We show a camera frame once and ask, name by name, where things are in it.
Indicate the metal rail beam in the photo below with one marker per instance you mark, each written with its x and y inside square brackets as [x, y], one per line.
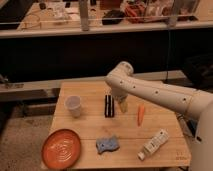
[50, 88]

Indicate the white plastic bottle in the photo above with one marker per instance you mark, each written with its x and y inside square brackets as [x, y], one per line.
[150, 147]

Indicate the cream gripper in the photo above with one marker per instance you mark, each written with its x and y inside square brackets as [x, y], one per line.
[123, 106]

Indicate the orange tool on shelf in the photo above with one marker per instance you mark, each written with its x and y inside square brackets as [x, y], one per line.
[135, 13]

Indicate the orange plate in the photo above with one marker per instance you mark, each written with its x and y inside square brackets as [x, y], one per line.
[61, 149]

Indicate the black eraser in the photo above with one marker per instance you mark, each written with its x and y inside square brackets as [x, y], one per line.
[109, 109]

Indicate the black bag on shelf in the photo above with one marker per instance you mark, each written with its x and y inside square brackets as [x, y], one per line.
[113, 17]

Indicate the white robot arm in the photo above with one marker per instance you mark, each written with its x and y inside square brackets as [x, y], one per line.
[194, 103]

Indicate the orange carrot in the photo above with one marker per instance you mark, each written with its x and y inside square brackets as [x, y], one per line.
[141, 111]

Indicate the wooden table board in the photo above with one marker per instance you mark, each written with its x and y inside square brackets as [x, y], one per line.
[92, 124]

